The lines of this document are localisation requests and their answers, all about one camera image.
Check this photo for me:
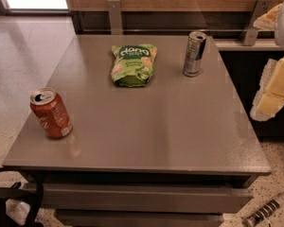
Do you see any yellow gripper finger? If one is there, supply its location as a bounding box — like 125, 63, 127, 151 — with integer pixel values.
253, 4, 281, 30
250, 58, 284, 121

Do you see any silver blue redbull can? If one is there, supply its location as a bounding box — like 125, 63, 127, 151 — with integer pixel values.
183, 31, 206, 77

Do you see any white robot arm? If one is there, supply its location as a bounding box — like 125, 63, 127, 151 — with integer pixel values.
250, 1, 284, 121

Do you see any red coke can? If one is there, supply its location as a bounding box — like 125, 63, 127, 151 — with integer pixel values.
30, 88, 73, 139

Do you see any striped tool on floor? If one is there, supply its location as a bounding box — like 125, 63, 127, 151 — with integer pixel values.
242, 192, 284, 227

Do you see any green chip bag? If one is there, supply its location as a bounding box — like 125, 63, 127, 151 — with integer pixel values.
111, 44, 157, 88

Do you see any grey table with drawers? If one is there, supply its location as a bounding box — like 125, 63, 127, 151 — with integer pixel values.
4, 36, 271, 227

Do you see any black chair base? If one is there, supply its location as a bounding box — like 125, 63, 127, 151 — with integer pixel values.
0, 173, 44, 227

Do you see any right metal wall bracket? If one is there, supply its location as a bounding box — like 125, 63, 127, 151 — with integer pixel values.
241, 0, 273, 46

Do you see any metal wall bracket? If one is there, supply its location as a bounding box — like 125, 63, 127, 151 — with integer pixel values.
241, 0, 273, 46
107, 0, 123, 35

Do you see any left metal wall bracket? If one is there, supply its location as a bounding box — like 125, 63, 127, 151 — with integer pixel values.
107, 0, 123, 35

